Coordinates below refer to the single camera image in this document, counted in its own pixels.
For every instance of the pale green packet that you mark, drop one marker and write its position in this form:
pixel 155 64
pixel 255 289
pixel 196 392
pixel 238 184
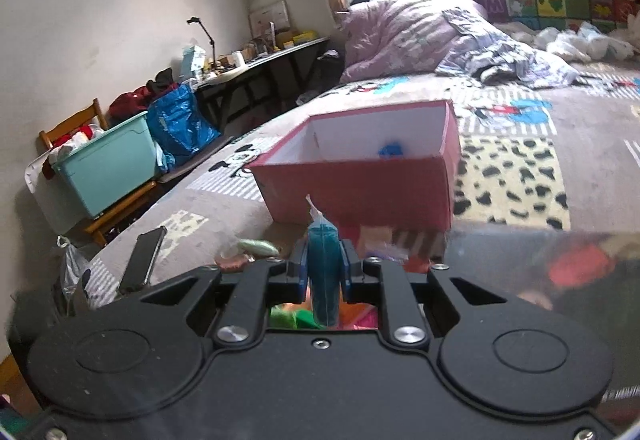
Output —
pixel 257 247

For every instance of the folding table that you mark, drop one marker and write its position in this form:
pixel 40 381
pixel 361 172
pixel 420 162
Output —
pixel 300 46

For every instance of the clear plastic sheet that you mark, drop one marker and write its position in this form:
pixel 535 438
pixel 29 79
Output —
pixel 550 270

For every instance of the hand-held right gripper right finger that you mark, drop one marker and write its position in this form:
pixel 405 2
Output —
pixel 348 272

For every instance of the picture frame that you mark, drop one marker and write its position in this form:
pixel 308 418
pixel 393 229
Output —
pixel 270 17

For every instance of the red and white clothes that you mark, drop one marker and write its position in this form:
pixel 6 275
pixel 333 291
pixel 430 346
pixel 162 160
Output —
pixel 75 142

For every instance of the printed bed sheet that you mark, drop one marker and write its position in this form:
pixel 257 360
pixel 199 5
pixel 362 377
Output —
pixel 575 145

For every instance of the blue plastic bag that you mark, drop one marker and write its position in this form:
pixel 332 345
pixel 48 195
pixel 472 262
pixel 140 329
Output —
pixel 177 122

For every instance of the black bag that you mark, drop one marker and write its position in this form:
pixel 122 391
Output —
pixel 325 70

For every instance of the small blue object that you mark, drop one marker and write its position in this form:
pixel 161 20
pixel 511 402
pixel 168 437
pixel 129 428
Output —
pixel 392 151

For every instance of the striped cloth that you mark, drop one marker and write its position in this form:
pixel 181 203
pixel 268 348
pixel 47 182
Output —
pixel 500 55

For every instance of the red clothing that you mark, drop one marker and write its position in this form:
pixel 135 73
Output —
pixel 130 102

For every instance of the pink cardboard box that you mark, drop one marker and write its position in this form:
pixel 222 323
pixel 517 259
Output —
pixel 360 190

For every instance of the colourful cloth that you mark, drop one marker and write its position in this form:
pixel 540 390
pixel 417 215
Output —
pixel 292 317

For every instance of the blue sachet packet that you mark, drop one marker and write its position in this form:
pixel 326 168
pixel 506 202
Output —
pixel 324 270

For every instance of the colourful foam mat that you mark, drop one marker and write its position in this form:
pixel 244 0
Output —
pixel 550 0

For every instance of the yellow box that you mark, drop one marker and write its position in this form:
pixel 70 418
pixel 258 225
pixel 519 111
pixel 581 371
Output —
pixel 295 39

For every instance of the teal plastic storage bin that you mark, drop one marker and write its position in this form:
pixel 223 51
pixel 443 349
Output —
pixel 110 165

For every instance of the black smartphone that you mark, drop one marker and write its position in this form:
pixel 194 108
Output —
pixel 145 255

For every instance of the light blue box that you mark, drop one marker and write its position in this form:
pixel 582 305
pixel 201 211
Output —
pixel 192 62

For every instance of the clear plastic bag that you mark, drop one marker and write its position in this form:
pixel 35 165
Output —
pixel 72 270

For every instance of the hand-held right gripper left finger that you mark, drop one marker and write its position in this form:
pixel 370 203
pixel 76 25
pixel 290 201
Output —
pixel 300 272

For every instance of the purple duvet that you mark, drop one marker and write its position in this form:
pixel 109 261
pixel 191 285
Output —
pixel 400 32

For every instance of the white plastic lid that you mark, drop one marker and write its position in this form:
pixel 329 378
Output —
pixel 45 200

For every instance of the small red item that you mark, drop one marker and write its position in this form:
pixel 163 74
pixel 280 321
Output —
pixel 232 263

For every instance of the white plastic bags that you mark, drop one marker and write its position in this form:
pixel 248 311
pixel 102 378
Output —
pixel 585 42

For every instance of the black clothing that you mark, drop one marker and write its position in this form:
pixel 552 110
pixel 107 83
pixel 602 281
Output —
pixel 162 81

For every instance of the wooden chair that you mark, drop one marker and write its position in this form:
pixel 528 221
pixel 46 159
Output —
pixel 120 211

